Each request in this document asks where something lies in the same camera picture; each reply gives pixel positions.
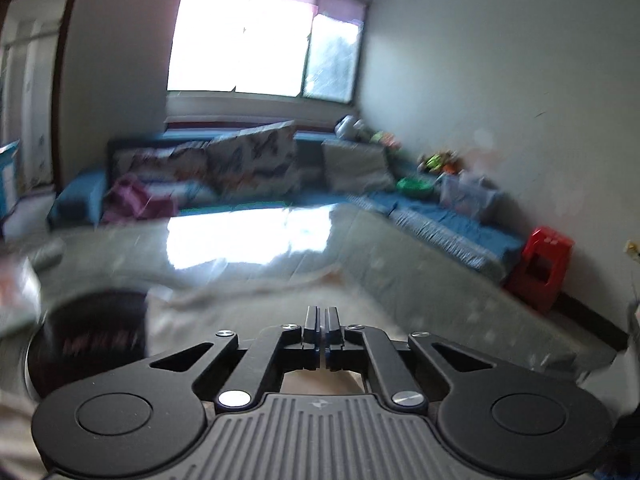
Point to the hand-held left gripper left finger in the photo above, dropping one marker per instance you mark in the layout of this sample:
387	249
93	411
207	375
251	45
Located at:
312	330

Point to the brown door frame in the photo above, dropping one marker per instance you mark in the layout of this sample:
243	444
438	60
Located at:
61	110

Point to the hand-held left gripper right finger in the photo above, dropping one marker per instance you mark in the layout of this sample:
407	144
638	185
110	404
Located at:
331	330

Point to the white pink tissue pack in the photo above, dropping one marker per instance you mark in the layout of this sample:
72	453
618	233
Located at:
17	290

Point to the purple cloth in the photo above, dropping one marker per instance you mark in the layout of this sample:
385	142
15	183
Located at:
137	200

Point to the window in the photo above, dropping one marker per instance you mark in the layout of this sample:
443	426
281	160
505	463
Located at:
250	35

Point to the colourful plush toys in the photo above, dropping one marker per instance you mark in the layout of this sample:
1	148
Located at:
440	161

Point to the blue sofa blanket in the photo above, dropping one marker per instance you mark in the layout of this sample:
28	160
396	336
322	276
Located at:
450	235

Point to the blue cabinet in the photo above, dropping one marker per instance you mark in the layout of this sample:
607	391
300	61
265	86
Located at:
10	180

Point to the blue sofa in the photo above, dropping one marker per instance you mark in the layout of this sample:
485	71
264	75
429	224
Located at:
80	195

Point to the green bowl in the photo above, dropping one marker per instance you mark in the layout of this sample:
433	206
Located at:
415	187

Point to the clear plastic box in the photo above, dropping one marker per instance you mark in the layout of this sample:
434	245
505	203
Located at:
467	197

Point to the red plastic stool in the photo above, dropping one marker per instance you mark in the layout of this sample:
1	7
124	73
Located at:
540	270

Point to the butterfly print pillow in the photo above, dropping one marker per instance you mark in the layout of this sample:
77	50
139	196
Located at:
160	165
255	160

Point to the white plush toy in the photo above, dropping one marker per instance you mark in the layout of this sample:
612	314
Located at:
350	127

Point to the grey pillow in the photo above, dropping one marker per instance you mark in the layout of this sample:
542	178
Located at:
357	165

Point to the orange green toy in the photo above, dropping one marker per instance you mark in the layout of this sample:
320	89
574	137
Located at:
385	139

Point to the black induction cooker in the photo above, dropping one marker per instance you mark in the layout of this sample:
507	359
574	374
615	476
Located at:
85	340

